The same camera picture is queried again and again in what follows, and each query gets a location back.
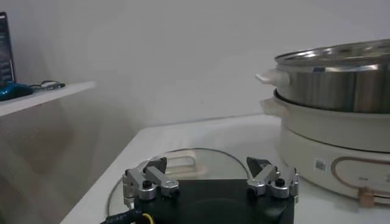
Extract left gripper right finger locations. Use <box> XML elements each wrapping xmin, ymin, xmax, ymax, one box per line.
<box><xmin>246</xmin><ymin>156</ymin><xmax>300</xmax><ymax>202</ymax></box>

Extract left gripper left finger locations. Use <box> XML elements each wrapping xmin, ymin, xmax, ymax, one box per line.
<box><xmin>122</xmin><ymin>156</ymin><xmax>180</xmax><ymax>205</ymax></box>

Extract glass lid with white handle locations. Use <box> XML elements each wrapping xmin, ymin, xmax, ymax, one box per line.
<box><xmin>106</xmin><ymin>147</ymin><xmax>254</xmax><ymax>217</ymax></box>

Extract stainless steel steamer basket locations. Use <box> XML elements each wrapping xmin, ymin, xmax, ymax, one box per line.
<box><xmin>255</xmin><ymin>38</ymin><xmax>390</xmax><ymax>114</ymax></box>

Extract white electric cooker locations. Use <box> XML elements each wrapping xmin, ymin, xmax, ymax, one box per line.
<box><xmin>260</xmin><ymin>89</ymin><xmax>390</xmax><ymax>208</ymax></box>

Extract white side table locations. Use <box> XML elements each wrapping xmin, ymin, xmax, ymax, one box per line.
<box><xmin>0</xmin><ymin>80</ymin><xmax>98</xmax><ymax>118</ymax></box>

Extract blue computer mouse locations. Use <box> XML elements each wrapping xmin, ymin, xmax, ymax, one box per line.
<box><xmin>0</xmin><ymin>82</ymin><xmax>34</xmax><ymax>102</ymax></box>

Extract dark monitor screen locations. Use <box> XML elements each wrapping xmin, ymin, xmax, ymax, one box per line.
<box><xmin>0</xmin><ymin>11</ymin><xmax>16</xmax><ymax>88</ymax></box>

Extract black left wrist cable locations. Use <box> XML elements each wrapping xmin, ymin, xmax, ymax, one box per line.
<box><xmin>100</xmin><ymin>208</ymin><xmax>155</xmax><ymax>224</ymax></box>

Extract black looped cord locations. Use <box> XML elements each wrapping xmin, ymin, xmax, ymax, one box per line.
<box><xmin>30</xmin><ymin>80</ymin><xmax>66</xmax><ymax>92</ymax></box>

